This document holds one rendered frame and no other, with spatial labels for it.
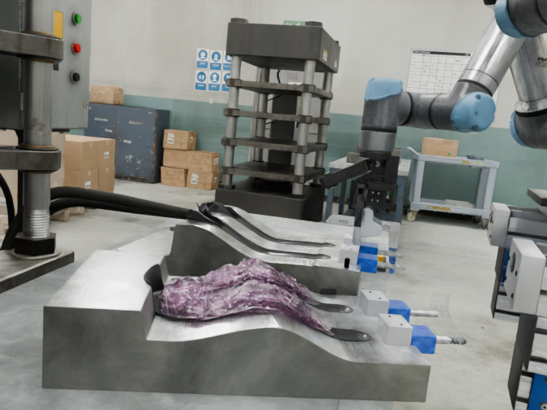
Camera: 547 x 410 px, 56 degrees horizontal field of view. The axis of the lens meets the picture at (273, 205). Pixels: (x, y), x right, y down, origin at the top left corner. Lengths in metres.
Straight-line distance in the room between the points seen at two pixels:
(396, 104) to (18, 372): 0.82
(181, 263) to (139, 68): 7.68
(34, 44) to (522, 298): 1.07
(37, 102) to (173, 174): 6.70
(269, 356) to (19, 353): 0.36
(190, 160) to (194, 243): 6.79
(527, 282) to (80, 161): 5.00
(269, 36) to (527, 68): 3.91
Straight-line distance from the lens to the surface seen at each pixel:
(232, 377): 0.71
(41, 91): 1.30
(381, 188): 1.11
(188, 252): 1.06
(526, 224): 1.36
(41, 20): 1.31
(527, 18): 0.77
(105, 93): 8.35
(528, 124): 1.46
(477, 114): 1.06
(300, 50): 5.03
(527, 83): 1.42
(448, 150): 6.96
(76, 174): 5.57
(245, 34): 5.20
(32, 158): 1.28
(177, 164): 7.92
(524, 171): 7.65
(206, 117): 8.14
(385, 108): 1.10
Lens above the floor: 1.16
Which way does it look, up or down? 10 degrees down
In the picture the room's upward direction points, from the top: 5 degrees clockwise
